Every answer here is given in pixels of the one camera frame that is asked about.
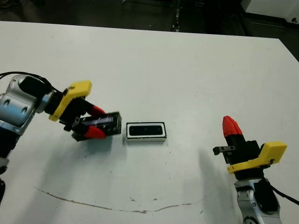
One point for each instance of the white cabinet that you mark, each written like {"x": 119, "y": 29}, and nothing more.
{"x": 268, "y": 8}

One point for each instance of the shiny black box lid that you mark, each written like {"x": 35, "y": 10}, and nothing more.
{"x": 114, "y": 123}

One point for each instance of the slim black camera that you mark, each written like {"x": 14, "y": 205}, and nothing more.
{"x": 146, "y": 130}

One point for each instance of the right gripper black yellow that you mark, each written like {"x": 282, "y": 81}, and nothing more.
{"x": 245, "y": 156}

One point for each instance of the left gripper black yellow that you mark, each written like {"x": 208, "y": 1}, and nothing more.
{"x": 70, "y": 105}

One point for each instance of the black wheeled metal rack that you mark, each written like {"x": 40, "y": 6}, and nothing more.
{"x": 176, "y": 21}

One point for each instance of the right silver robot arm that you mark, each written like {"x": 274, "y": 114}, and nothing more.
{"x": 245, "y": 198}

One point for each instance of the white box base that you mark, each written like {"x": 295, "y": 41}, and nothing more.
{"x": 144, "y": 140}

